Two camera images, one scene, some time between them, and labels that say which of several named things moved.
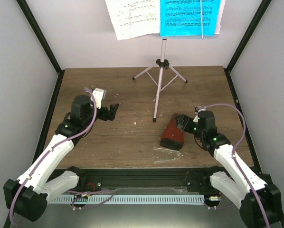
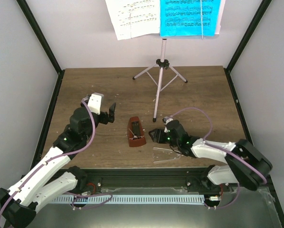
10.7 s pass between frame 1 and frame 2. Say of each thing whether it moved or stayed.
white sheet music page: stayed
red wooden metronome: moved
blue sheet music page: stayed
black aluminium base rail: stayed
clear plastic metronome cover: stayed
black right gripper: moved
